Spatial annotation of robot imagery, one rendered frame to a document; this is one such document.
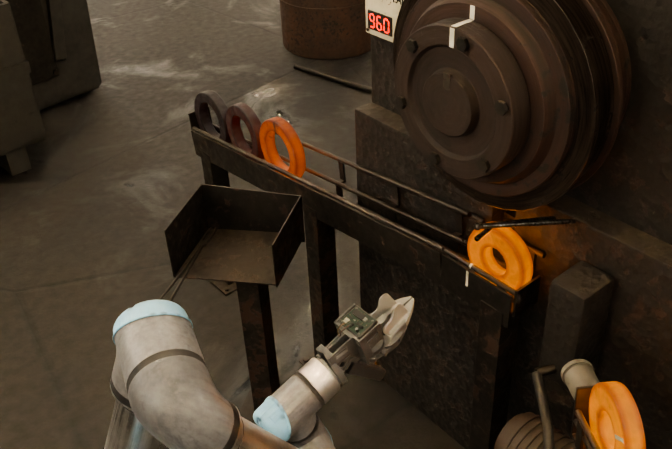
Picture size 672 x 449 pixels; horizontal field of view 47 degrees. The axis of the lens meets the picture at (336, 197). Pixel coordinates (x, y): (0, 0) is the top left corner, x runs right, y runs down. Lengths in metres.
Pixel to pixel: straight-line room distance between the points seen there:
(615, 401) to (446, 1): 0.71
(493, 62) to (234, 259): 0.87
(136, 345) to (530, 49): 0.75
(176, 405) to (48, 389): 1.48
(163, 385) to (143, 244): 1.95
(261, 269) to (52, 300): 1.21
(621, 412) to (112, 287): 1.97
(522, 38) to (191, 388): 0.73
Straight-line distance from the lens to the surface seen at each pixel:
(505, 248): 1.56
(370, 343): 1.40
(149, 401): 1.09
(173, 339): 1.14
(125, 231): 3.11
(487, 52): 1.26
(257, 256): 1.85
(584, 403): 1.42
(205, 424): 1.10
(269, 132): 2.13
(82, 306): 2.80
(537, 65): 1.27
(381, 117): 1.84
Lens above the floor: 1.71
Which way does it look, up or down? 33 degrees down
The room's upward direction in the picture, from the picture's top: 3 degrees counter-clockwise
